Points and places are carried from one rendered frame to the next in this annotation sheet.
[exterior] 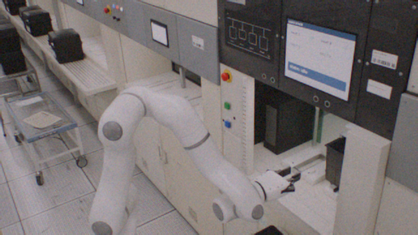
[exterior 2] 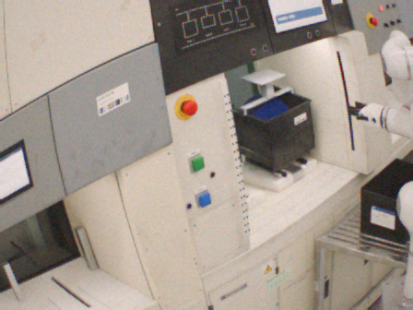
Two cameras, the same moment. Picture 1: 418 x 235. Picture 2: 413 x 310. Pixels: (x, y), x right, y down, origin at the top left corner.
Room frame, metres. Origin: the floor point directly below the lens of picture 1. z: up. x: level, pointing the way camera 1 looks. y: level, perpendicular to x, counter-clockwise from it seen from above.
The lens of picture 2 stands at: (1.79, 1.87, 2.03)
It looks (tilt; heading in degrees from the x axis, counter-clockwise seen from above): 23 degrees down; 265
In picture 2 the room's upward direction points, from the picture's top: 10 degrees counter-clockwise
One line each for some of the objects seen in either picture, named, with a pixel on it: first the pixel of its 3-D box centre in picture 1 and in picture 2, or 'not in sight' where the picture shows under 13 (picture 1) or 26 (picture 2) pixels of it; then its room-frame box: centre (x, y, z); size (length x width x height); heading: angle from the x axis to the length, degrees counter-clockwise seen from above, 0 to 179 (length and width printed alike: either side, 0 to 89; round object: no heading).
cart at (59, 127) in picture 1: (46, 132); not in sight; (3.20, 1.55, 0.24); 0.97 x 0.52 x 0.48; 35
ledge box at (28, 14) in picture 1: (38, 22); not in sight; (4.66, 1.99, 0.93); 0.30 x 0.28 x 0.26; 35
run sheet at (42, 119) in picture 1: (42, 119); not in sight; (3.03, 1.48, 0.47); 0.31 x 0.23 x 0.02; 54
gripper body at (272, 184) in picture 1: (268, 186); (376, 114); (1.04, -0.19, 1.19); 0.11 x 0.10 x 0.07; 123
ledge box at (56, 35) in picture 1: (65, 45); not in sight; (3.66, 1.35, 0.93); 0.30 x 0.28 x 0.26; 30
